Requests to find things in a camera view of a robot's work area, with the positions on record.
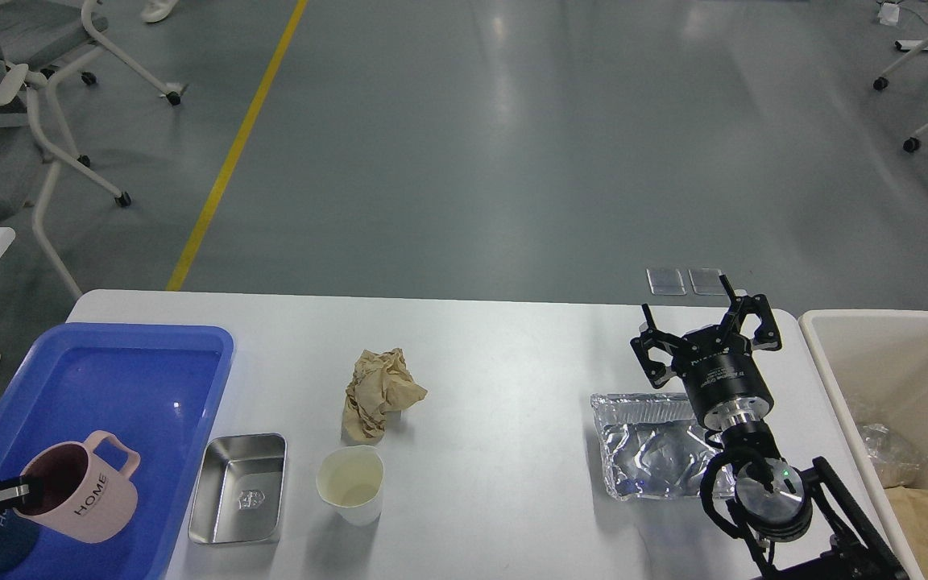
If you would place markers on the white plastic bin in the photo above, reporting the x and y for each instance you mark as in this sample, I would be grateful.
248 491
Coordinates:
878 357

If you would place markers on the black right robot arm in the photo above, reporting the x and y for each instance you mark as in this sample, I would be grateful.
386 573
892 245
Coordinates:
749 490

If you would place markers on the pink mug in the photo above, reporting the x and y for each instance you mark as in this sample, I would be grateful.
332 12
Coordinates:
83 496

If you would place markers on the white paper cup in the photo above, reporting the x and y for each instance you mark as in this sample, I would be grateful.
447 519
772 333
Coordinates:
350 480

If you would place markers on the floor outlet cover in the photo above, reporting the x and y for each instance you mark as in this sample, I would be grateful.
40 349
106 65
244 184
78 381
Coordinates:
666 281
708 281

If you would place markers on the clear plastic bag in bin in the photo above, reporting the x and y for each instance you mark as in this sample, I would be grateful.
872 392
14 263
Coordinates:
897 462

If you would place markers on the floor outlet cover left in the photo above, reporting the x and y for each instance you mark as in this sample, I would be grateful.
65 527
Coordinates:
666 281

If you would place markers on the crumpled brown paper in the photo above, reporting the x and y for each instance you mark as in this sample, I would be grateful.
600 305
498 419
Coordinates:
380 383

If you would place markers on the grey office chair far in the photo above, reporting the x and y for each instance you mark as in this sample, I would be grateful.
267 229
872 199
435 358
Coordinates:
40 33

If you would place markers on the white power adapter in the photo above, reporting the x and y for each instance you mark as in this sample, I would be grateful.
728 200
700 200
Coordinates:
888 14

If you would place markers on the blue plastic tray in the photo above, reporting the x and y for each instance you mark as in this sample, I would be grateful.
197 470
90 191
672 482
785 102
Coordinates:
157 388

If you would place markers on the grey office chair near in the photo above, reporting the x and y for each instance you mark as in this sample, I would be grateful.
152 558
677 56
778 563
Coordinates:
30 164

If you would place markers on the aluminium foil container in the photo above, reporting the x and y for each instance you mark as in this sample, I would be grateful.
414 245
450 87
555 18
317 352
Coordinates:
651 446

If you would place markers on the grey office chair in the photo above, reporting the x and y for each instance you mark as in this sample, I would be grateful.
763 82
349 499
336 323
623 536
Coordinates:
30 164
40 33

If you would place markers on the floor outlet cover right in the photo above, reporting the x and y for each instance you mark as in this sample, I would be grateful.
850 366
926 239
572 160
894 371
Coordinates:
708 281

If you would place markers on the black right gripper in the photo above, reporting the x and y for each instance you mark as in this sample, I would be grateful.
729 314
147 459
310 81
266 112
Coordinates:
718 374

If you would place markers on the stainless steel rectangular tray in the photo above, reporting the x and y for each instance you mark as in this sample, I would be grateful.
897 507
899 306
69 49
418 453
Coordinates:
239 488

